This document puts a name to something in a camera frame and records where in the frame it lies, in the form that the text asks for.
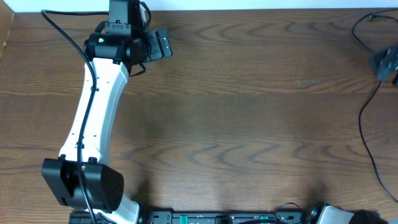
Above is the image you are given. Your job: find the black USB cable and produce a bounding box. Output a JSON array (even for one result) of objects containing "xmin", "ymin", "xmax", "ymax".
[{"xmin": 351, "ymin": 8, "xmax": 398, "ymax": 203}]

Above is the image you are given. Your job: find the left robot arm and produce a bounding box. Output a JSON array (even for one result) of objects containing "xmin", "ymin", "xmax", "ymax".
[{"xmin": 42, "ymin": 0, "xmax": 172, "ymax": 223}]

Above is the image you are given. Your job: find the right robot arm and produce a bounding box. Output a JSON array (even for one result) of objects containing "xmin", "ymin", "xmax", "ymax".
[{"xmin": 306, "ymin": 45, "xmax": 397, "ymax": 224}]

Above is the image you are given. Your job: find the left camera cable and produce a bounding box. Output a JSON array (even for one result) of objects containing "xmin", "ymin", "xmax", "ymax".
[{"xmin": 40, "ymin": 9, "xmax": 109, "ymax": 224}]

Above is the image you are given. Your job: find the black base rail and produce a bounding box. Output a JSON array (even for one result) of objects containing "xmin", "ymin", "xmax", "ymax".
[{"xmin": 68, "ymin": 210, "xmax": 312, "ymax": 224}]

